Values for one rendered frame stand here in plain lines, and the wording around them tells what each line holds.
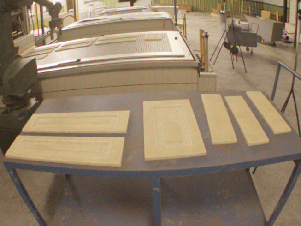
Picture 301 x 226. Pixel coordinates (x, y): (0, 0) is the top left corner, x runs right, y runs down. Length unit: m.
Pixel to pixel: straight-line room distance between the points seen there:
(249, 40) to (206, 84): 3.83
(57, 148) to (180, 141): 0.58
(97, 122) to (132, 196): 0.78
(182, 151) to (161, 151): 0.09
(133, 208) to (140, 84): 1.67
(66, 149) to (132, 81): 1.98
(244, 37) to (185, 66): 3.94
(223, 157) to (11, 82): 2.14
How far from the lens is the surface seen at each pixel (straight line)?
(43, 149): 1.23
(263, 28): 8.73
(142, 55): 3.02
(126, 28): 7.01
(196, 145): 1.12
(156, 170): 1.02
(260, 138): 1.22
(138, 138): 1.20
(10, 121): 2.75
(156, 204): 1.19
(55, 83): 3.26
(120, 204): 1.87
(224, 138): 1.17
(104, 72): 3.02
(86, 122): 1.35
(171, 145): 1.13
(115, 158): 1.07
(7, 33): 3.03
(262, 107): 1.51
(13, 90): 2.61
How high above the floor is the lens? 1.72
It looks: 29 degrees down
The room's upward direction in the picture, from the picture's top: 3 degrees counter-clockwise
